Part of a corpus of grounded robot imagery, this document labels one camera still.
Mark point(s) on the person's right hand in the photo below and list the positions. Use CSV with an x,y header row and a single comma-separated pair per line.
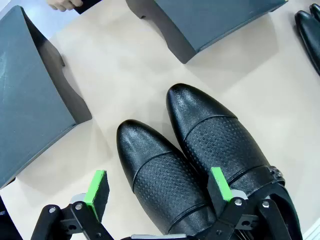
x,y
63,4

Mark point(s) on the black smooth leather shoe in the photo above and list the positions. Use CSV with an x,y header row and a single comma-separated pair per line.
x,y
316,10
310,35

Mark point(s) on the black perforated leather shoe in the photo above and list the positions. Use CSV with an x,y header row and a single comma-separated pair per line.
x,y
160,180
215,135

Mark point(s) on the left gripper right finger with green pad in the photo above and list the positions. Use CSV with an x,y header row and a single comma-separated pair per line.
x,y
221,185

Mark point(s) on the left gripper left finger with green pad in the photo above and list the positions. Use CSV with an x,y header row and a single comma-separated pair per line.
x,y
96,190

